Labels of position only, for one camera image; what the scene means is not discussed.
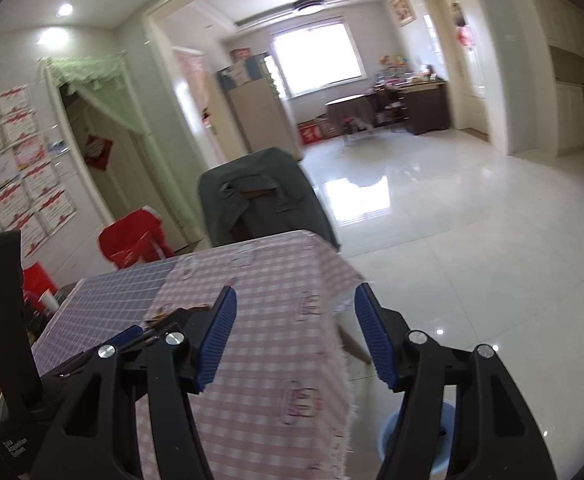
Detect red diamond door decoration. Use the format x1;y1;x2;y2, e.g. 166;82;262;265
82;135;115;173

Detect grey grid tablecloth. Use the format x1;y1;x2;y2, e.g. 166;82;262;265
30;260;179;376

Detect red cartons on floor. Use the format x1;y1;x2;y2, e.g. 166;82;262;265
297;115;340;146

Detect bright window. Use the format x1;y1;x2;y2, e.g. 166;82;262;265
270;19;365;98

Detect round table with cloth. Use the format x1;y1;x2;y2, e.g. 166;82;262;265
324;94;375;136

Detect light blue box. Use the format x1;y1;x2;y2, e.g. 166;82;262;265
220;57;270;92

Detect framed wall picture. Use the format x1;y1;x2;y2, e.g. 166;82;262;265
389;0;417;28

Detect wooden table leg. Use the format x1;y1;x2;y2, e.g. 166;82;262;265
336;312;373;365

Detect white door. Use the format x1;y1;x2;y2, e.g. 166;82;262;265
422;0;490;136

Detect red hanging ornament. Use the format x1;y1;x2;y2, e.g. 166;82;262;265
452;2;474;48

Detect green lace door curtain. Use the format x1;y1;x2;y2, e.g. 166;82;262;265
49;55;207;246

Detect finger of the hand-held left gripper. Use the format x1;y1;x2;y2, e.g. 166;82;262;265
54;324;147;376

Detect wall of framed certificates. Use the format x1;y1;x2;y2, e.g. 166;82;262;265
0;84;78;261

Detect red brown snack wrapper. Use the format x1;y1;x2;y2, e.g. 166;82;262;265
147;304;213;327

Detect dark wooden desk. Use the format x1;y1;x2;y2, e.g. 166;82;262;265
372;80;450;136

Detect colourful desk ornaments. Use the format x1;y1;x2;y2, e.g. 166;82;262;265
374;52;445;86

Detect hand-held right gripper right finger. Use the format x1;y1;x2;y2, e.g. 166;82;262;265
354;282;558;480

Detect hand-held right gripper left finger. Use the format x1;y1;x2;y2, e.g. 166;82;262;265
19;285;239;480

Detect pink checked cartoon tablecloth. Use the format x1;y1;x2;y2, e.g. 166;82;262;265
134;230;365;480

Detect chair with grey jacket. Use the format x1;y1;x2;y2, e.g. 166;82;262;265
198;146;343;253

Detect white wall cabinets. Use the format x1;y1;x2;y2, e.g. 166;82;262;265
502;0;584;156

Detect beige refrigerator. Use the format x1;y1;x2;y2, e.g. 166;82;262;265
216;80;303;158

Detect pale blue plastic bin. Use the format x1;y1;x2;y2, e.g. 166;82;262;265
379;400;455;478

